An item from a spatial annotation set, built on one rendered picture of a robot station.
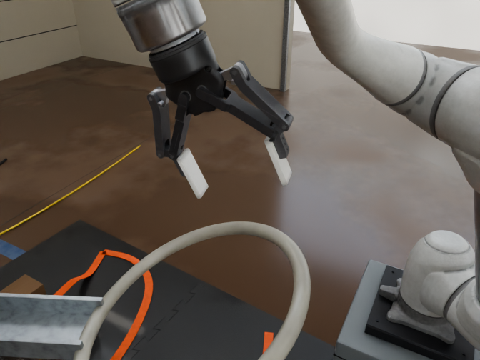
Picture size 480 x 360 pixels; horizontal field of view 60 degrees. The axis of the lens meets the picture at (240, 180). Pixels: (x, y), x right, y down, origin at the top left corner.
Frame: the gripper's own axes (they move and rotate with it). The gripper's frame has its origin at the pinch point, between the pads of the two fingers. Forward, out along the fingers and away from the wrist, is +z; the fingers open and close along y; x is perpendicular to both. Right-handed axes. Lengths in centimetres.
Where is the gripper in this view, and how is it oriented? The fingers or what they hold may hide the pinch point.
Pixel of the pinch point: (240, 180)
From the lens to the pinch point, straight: 57.7
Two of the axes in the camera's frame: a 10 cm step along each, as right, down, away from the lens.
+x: -3.2, 5.7, -7.6
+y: -8.7, 1.4, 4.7
